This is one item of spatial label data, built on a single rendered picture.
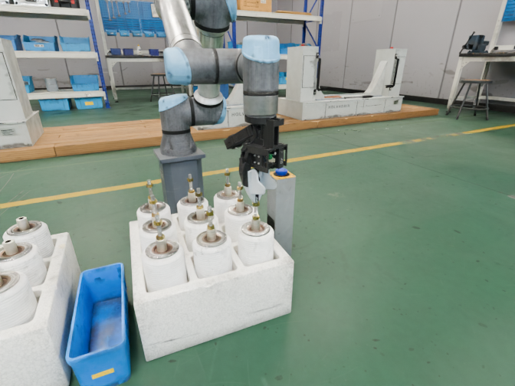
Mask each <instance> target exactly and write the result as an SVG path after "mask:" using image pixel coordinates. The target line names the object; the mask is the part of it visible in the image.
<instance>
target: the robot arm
mask: <svg viewBox="0 0 515 386"><path fill-rule="evenodd" d="M154 4H155V8H156V13H157V15H158V16H159V18H160V19H161V20H162V23H163V26H164V29H165V33H166V38H167V41H168V44H169V47H168V48H166V49H165V50H164V52H163V55H164V64H165V71H166V79H167V81H168V82H169V83H170V84H175V85H184V86H188V85H192V84H198V89H197V90H196V91H195V92H194V97H188V96H187V94H186V93H181V94H174V95H170V96H165V97H162V98H160V99H159V115H160V121H161V127H162V140H161V144H160V153H161V154H162V155H166V156H184V155H191V154H192V153H195V152H196V144H195V142H194V139H193V138H192V134H191V130H190V126H207V125H213V126H214V125H217V124H222V123H223V122H224V121H225V117H226V113H227V110H226V108H227V104H226V100H225V98H224V97H223V95H222V93H221V92H220V84H234V83H242V84H243V100H244V114H246V115H244V121H245V122H246V123H251V125H249V126H246V127H245V128H243V129H242V130H240V131H238V132H237V133H235V134H232V135H230V136H229V137H228V138H227V139H225V140H224V142H225V145H226V148H227V149H238V148H239V147H241V146H242V145H243V147H242V148H241V157H240V158H239V175H240V178H241V182H242V185H243V186H244V189H245V191H246V192H247V194H248V197H249V198H250V199H251V200H252V201H253V202H254V203H255V202H256V197H257V200H258V201H260V199H261V196H262V195H263V194H265V189H275V188H276V187H277V183H276V181H275V180H273V179H272V177H271V176H270V169H273V168H278V169H279V168H283V167H284V165H285V166H287V144H286V143H282V142H279V126H282V125H284V118H278V117H277V115H276V114H277V113H278V90H279V66H280V42H279V39H278V38H277V37H275V36H272V35H249V36H246V37H244V39H243V45H242V48H239V49H237V48H223V45H224V35H225V33H226V32H227V31H228V30H229V26H230V22H231V23H232V22H235V21H236V18H237V0H154ZM192 20H194V24H193V22H192ZM194 25H195V26H196V27H197V29H198V35H197V32H196V30H195V26H194ZM284 150H285V161H284ZM251 167H252V168H254V169H251Z"/></svg>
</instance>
